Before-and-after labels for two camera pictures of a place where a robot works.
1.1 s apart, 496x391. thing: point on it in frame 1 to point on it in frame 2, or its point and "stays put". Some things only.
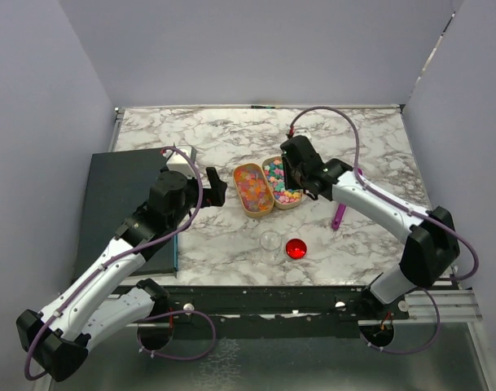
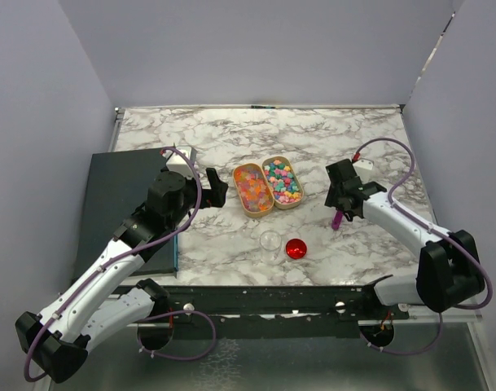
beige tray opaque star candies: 283,198 stays put
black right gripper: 289,182 to 331,199
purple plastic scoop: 338,217 stays put
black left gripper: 214,195 stays put
